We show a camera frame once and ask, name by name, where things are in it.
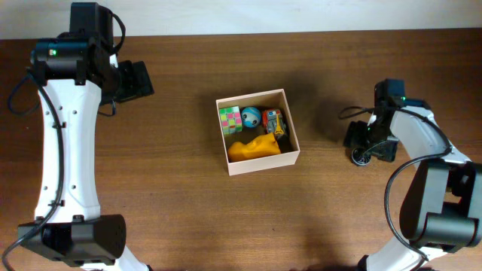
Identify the multicoloured puzzle cube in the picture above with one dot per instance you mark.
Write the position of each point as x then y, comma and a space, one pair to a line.
230, 120

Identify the black round fan wheel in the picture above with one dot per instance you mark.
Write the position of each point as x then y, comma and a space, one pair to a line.
360, 156

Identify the blue toy ball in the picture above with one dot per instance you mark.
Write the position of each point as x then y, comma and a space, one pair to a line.
251, 117

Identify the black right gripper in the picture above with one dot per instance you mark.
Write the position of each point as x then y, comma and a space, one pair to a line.
355, 135

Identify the red grey toy truck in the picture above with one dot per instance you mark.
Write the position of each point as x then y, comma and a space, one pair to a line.
273, 123

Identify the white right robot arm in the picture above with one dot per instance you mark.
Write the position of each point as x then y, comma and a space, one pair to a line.
441, 212

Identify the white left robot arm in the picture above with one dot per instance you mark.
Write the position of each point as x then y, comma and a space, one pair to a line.
76, 73

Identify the pink cardboard box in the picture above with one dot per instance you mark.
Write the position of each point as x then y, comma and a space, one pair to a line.
290, 148

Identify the orange toy animal figure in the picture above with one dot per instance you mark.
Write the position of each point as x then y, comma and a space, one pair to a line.
262, 146

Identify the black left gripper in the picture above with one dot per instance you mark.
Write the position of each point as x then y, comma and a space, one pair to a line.
137, 80

